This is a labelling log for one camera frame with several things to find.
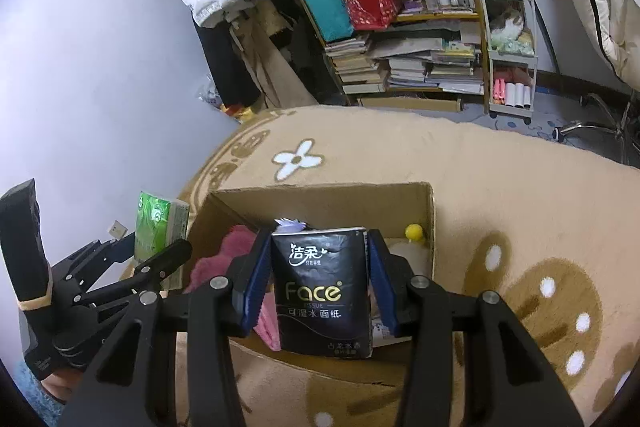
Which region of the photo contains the white fluffy chick plush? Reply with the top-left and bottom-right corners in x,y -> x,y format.
386,223 -> 433,277

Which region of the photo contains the pink bear plush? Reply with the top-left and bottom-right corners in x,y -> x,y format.
184,225 -> 257,294

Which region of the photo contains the green tissue pack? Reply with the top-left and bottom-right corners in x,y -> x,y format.
134,192 -> 190,265

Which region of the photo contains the black Face tissue pack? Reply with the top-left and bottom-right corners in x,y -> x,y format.
271,228 -> 372,359

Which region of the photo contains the pink roll package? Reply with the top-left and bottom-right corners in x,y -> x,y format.
254,291 -> 281,352

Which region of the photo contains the purple haired doll plush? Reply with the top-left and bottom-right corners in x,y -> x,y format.
273,218 -> 307,234

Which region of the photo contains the person's left hand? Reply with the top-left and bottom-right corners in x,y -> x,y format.
40,367 -> 84,403

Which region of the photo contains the open cardboard box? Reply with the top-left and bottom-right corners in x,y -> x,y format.
186,182 -> 435,386

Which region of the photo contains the light blue fleece sleeve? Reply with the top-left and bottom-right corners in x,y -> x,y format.
14,361 -> 65,426

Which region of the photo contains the stack of books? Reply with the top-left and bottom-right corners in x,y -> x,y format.
324,20 -> 485,96

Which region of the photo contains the beige trench coat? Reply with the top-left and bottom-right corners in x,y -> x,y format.
230,0 -> 318,109

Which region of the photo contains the white rolling cart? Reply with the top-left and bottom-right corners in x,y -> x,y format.
478,0 -> 538,124

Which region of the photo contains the teal bag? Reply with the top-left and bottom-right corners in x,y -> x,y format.
304,0 -> 354,42

